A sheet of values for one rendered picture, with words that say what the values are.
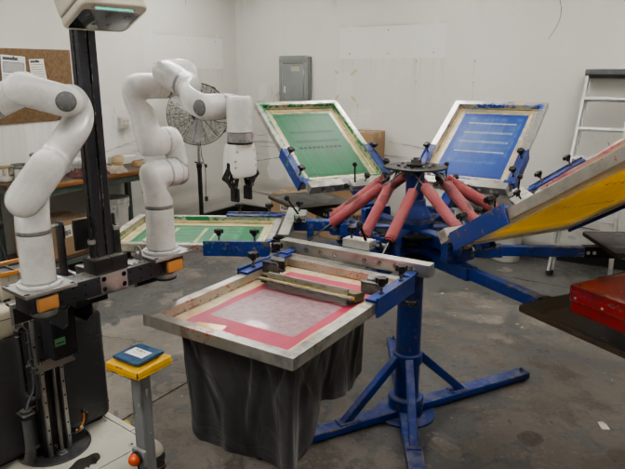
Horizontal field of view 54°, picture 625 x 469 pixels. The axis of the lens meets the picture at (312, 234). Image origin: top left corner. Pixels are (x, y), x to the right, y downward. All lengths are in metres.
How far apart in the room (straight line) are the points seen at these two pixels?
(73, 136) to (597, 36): 4.95
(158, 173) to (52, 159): 0.43
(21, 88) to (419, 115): 5.15
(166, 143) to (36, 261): 0.57
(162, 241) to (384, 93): 4.80
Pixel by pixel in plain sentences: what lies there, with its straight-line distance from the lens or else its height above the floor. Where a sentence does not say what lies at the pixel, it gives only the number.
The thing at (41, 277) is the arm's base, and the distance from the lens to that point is 1.91.
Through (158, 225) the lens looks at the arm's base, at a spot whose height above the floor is 1.24.
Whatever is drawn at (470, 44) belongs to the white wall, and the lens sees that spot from 6.31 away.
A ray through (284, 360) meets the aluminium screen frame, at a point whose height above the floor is 0.98.
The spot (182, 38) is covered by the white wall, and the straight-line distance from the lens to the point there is 7.10.
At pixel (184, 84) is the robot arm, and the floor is 1.70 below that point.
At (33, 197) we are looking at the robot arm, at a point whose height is 1.42.
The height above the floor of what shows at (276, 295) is 0.95.
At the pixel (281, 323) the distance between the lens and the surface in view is 1.99.
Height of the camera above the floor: 1.73
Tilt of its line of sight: 15 degrees down
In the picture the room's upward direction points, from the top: straight up
